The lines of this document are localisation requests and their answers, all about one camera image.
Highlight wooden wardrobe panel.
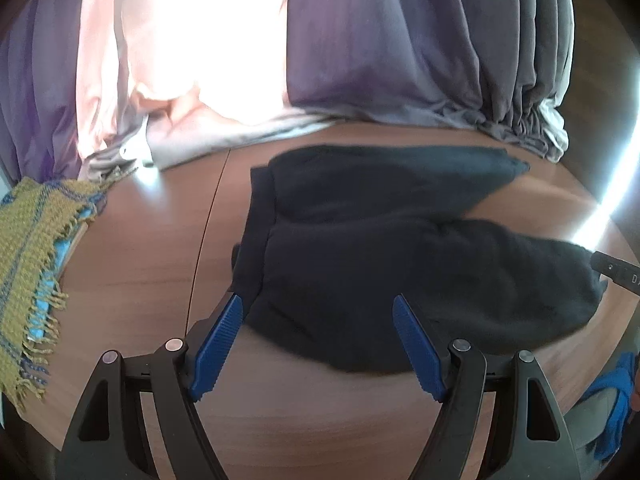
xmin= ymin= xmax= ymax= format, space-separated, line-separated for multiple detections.
xmin=561 ymin=0 xmax=639 ymax=198

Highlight blue cloth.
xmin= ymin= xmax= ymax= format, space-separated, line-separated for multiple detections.
xmin=579 ymin=351 xmax=639 ymax=463

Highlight yellow blue woven scarf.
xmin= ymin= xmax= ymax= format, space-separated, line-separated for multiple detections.
xmin=1 ymin=178 xmax=108 ymax=414

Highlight purple grey curtain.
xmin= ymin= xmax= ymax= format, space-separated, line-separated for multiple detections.
xmin=286 ymin=0 xmax=575 ymax=162

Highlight dark navy pants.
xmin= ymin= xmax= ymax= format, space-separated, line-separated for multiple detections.
xmin=232 ymin=145 xmax=606 ymax=373

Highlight white sheer curtain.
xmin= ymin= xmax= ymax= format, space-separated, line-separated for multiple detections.
xmin=76 ymin=0 xmax=332 ymax=181

